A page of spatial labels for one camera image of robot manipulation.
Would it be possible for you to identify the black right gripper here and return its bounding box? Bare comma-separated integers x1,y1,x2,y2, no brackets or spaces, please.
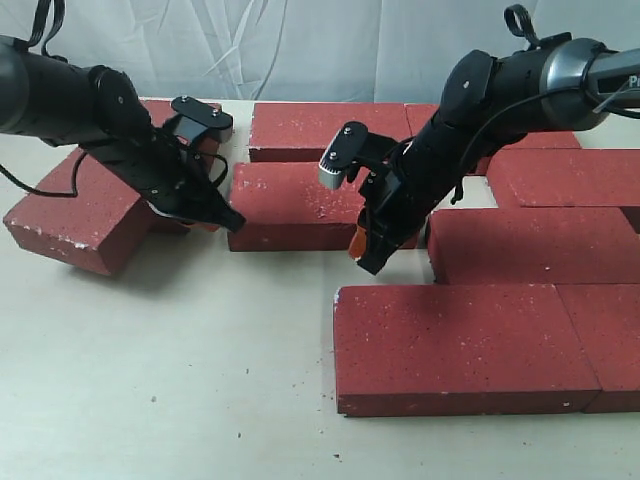
348,109,490,275

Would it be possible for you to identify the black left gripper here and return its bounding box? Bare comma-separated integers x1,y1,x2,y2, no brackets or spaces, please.
81,127,246,233

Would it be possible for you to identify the red brick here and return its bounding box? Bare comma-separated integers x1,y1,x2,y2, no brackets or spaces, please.
2,144,151,277
404,102,583,176
249,102,410,163
227,162,363,252
333,284,601,417
138,98,224,236
557,284,639,414

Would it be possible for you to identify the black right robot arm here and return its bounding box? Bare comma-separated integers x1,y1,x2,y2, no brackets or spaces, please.
344,4,639,274

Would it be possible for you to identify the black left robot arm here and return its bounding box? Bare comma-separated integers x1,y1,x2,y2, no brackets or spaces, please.
1,36,246,233

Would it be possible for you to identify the red brick under stack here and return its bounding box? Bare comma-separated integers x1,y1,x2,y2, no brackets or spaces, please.
138,98,224,236

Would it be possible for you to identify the red brick third row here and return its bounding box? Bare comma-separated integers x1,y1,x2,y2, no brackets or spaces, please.
427,207,639,285

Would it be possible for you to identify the red brick second row right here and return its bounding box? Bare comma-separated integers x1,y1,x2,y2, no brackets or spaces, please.
486,149,639,230

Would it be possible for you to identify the grey backdrop cloth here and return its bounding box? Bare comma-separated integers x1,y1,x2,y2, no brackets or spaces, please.
0,0,640,104

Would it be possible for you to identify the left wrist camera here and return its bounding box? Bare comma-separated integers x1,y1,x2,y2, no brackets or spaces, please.
163,95,234,144

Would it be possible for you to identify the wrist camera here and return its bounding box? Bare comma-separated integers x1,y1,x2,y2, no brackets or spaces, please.
163,95,234,144
318,121,369,190

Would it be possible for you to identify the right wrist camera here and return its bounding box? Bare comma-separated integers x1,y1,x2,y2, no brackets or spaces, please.
318,121,369,190

